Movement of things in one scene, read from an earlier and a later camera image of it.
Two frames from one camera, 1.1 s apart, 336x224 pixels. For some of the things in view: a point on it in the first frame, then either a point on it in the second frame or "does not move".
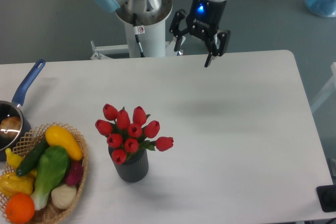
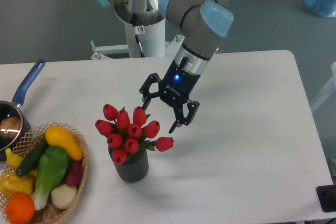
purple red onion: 74,176 does not move
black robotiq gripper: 202,21 → 175,88
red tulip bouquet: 128,133 does not move
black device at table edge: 326,195 does not move
